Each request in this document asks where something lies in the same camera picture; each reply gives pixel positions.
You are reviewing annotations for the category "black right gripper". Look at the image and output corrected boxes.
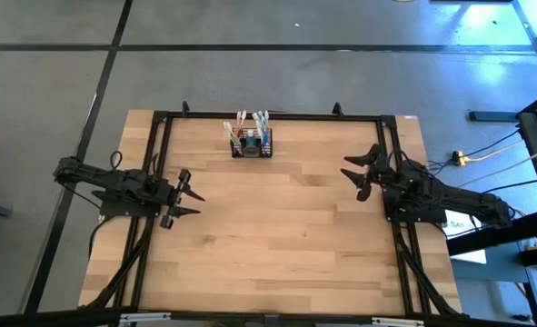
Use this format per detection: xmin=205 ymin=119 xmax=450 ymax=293
xmin=340 ymin=144 xmax=383 ymax=203

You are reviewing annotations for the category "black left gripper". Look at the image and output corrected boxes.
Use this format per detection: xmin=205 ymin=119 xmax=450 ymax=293
xmin=160 ymin=169 xmax=205 ymax=230

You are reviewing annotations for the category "green white toothbrush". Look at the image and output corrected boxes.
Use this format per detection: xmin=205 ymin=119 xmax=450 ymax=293
xmin=223 ymin=121 xmax=242 ymax=147

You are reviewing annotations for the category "white printed box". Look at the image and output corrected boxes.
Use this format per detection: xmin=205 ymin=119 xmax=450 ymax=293
xmin=443 ymin=208 xmax=478 ymax=240

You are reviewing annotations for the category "gray metal foot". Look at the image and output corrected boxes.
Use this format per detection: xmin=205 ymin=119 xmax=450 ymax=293
xmin=469 ymin=110 xmax=522 ymax=123

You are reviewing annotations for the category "black wire caddy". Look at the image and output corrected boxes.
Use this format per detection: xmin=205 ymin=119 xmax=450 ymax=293
xmin=230 ymin=126 xmax=273 ymax=159

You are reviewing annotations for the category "black table frame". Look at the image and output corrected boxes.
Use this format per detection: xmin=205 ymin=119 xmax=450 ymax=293
xmin=79 ymin=102 xmax=464 ymax=319

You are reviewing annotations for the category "silver aluminium rail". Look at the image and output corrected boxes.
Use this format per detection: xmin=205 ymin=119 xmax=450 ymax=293
xmin=372 ymin=317 xmax=426 ymax=327
xmin=120 ymin=312 xmax=172 ymax=323

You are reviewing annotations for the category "yellow cable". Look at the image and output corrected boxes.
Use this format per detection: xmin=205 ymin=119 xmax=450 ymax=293
xmin=467 ymin=138 xmax=524 ymax=163

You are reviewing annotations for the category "white cable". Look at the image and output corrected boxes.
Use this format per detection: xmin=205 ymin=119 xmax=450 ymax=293
xmin=458 ymin=140 xmax=537 ymax=187

